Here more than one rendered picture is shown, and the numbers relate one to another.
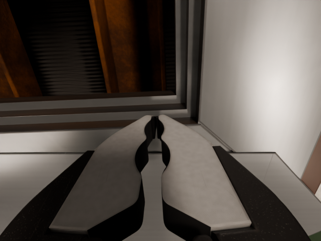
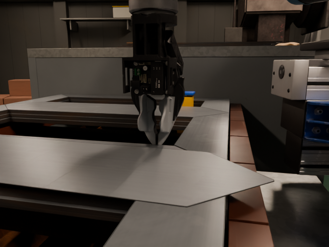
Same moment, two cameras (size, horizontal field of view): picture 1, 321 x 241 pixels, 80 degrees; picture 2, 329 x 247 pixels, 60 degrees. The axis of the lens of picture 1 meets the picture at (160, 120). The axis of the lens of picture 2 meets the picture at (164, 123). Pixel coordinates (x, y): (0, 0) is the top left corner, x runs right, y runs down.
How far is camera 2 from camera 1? 0.54 m
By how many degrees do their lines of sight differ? 107
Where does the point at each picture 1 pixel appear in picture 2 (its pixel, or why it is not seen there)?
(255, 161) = (199, 153)
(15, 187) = (72, 148)
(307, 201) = (237, 167)
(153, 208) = (135, 160)
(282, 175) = (215, 157)
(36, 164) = (95, 145)
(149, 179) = (143, 152)
